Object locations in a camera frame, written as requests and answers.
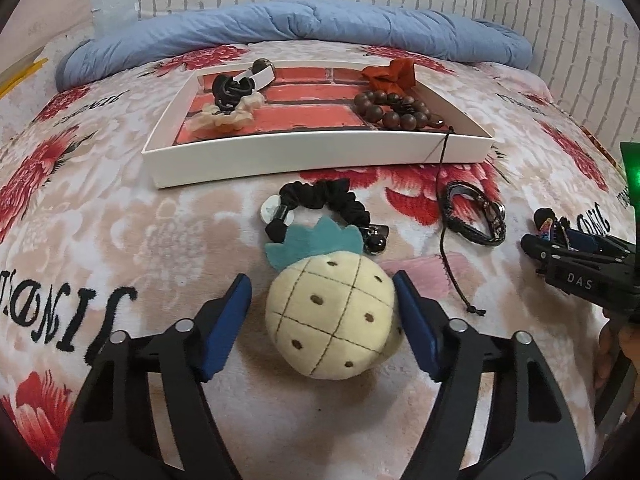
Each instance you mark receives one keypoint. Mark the yellow wooden bed rail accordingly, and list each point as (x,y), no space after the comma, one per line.
(22,69)

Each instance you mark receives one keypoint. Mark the white tray brick-pattern bottom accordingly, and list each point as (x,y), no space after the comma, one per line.
(308,121)

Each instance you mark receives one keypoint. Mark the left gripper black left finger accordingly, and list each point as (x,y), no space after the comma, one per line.
(111,432)

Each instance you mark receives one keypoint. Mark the pineapple plush hair clip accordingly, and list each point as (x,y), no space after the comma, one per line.
(331,311)

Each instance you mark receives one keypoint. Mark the person's right hand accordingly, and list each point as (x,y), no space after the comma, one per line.
(612,343)

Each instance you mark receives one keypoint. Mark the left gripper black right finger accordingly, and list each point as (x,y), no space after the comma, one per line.
(530,432)

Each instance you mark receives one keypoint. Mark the white band smart watch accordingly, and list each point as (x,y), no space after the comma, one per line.
(260,75)

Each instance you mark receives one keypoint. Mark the orange fabric scrunchie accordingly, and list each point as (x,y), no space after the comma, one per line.
(397,77)

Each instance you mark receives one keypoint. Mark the cream organza scrunchie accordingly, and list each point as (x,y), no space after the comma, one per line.
(212,121)

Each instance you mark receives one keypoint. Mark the black claw hair clip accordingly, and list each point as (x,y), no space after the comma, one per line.
(228,92)

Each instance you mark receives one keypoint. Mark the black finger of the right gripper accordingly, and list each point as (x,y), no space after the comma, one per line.
(594,244)
(560,266)

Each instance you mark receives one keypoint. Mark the black scrunchie with bell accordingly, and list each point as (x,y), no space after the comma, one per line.
(334,195)

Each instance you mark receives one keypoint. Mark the blue rolled quilt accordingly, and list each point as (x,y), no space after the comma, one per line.
(449,37)

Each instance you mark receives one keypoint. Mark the floral plush bed blanket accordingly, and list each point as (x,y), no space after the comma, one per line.
(89,244)

